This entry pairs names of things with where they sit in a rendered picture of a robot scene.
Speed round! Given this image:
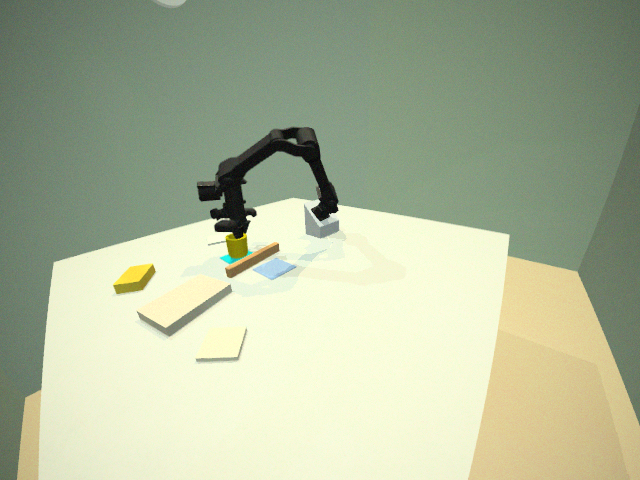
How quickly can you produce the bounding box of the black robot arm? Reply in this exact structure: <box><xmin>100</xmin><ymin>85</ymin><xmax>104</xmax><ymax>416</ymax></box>
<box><xmin>197</xmin><ymin>126</ymin><xmax>339</xmax><ymax>221</ymax></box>

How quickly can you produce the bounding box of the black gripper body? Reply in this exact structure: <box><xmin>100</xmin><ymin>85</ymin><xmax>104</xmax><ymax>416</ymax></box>
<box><xmin>214</xmin><ymin>198</ymin><xmax>257</xmax><ymax>232</ymax></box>

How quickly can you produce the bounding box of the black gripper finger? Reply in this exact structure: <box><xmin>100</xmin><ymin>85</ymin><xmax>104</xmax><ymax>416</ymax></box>
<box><xmin>232</xmin><ymin>225</ymin><xmax>244</xmax><ymax>239</ymax></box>
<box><xmin>240</xmin><ymin>220</ymin><xmax>251</xmax><ymax>234</ymax></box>

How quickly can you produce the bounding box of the light wooden plank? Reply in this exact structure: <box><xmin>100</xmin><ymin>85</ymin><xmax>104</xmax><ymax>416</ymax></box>
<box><xmin>225</xmin><ymin>242</ymin><xmax>280</xmax><ymax>278</ymax></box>

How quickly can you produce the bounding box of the yellow flat block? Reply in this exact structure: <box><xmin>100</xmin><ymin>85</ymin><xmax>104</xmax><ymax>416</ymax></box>
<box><xmin>113</xmin><ymin>264</ymin><xmax>156</xmax><ymax>294</ymax></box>

